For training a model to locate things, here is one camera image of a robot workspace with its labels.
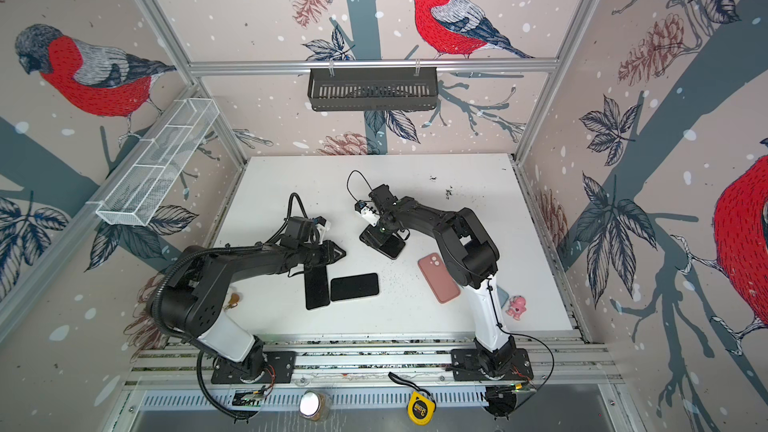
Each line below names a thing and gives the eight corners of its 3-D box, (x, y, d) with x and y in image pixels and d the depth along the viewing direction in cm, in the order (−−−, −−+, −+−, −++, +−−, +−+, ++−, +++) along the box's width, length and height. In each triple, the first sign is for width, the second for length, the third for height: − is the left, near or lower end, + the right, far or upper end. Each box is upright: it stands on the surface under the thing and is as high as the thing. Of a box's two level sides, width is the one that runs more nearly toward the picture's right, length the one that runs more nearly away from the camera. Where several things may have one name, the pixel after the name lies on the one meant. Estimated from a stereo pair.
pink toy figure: (504, 312, 84) (507, 309, 81) (511, 295, 87) (514, 292, 85) (518, 321, 82) (522, 318, 80) (525, 304, 85) (529, 300, 83)
